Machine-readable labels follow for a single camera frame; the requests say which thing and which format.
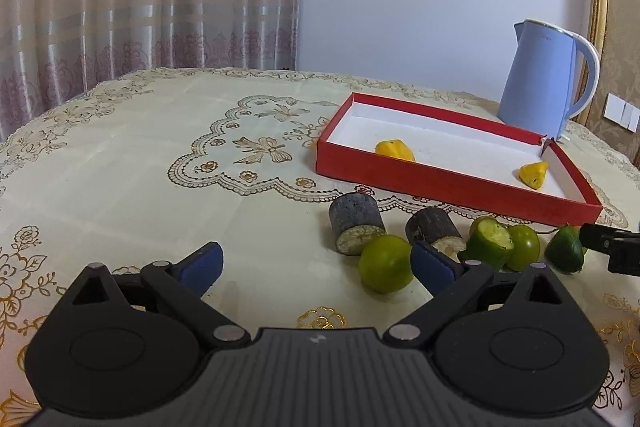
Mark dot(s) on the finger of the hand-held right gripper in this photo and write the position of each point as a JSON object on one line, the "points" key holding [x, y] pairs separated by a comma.
{"points": [[620, 252]]}

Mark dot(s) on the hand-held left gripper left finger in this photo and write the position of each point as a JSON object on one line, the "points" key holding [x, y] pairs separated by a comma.
{"points": [[202, 267]]}

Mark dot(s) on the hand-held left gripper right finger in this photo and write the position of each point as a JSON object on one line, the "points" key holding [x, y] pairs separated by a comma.
{"points": [[430, 269]]}

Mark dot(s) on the dark eggplant chunk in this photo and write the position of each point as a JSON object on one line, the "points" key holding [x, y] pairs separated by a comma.
{"points": [[352, 217], [432, 227]]}

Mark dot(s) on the round green lime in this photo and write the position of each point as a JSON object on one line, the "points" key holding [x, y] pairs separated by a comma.
{"points": [[385, 264]]}

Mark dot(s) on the dark green cucumber piece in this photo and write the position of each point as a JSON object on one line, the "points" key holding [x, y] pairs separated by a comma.
{"points": [[565, 252]]}

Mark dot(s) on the red cardboard box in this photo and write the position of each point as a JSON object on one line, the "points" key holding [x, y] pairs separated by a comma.
{"points": [[450, 142]]}

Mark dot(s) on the cut green cucumber piece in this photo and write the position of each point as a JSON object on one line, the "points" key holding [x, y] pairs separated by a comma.
{"points": [[487, 242]]}

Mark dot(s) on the thin brown twig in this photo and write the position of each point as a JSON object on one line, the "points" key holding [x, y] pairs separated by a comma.
{"points": [[550, 231]]}

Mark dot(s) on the round green fruit with twig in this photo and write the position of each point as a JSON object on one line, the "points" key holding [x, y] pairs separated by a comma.
{"points": [[525, 247]]}

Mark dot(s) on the yellow fruit piece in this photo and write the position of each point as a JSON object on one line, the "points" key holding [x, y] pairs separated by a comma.
{"points": [[395, 151], [534, 174]]}

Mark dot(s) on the light blue electric kettle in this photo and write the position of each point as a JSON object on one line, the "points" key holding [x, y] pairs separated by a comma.
{"points": [[535, 77]]}

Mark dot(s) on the white wall switch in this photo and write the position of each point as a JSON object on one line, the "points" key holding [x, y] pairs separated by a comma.
{"points": [[620, 111]]}

